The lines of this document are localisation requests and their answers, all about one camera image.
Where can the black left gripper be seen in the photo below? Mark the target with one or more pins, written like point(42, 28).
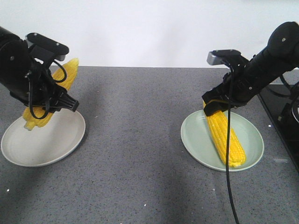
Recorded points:
point(40, 86)

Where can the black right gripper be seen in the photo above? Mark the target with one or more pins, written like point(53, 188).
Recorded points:
point(238, 87)

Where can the yellow corn cob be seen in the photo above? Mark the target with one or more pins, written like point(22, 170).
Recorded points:
point(225, 140)
point(71, 69)

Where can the pale green round plate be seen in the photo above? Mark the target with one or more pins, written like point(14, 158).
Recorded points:
point(197, 139)

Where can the beige round plate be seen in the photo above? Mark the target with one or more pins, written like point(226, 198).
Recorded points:
point(43, 145)

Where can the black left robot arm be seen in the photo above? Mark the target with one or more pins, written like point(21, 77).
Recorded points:
point(25, 71)

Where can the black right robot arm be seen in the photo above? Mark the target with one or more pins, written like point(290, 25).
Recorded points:
point(279, 56)

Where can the black induction cooktop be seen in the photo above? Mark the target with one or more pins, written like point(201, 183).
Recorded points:
point(284, 114)

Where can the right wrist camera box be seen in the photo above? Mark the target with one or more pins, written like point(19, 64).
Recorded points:
point(218, 57)

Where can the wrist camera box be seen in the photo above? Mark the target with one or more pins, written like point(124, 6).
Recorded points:
point(40, 45)
point(218, 57)

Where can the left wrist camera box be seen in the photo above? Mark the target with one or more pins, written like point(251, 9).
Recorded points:
point(40, 45)

